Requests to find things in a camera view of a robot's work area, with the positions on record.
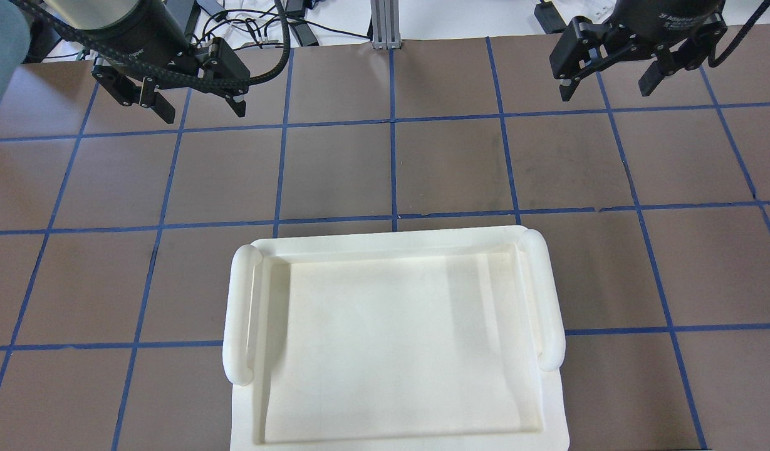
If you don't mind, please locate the black power adapter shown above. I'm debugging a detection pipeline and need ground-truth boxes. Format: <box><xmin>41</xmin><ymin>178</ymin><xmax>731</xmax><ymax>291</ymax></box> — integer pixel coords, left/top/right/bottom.
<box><xmin>533</xmin><ymin>1</ymin><xmax>567</xmax><ymax>34</ymax></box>

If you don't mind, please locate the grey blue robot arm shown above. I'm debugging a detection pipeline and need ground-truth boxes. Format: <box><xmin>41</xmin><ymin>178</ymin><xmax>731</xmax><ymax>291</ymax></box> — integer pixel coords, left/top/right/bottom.
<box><xmin>0</xmin><ymin>1</ymin><xmax>749</xmax><ymax>123</ymax></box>

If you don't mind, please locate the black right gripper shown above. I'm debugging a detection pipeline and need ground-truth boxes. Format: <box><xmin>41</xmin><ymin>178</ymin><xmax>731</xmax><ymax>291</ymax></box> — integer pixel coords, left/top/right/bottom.
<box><xmin>549</xmin><ymin>1</ymin><xmax>727</xmax><ymax>102</ymax></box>

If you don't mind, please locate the aluminium frame post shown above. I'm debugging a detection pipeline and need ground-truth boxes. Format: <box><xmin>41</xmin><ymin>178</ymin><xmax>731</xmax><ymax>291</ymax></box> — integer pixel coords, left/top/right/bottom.
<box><xmin>370</xmin><ymin>0</ymin><xmax>402</xmax><ymax>49</ymax></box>

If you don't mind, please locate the white plastic tray with handles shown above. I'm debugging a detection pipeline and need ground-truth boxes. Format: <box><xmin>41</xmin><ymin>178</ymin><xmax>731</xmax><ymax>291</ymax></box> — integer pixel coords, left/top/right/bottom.
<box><xmin>222</xmin><ymin>225</ymin><xmax>570</xmax><ymax>450</ymax></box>

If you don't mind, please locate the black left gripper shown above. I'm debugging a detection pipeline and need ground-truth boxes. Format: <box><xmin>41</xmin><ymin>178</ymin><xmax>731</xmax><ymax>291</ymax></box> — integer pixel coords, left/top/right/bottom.
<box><xmin>48</xmin><ymin>1</ymin><xmax>251</xmax><ymax>125</ymax></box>

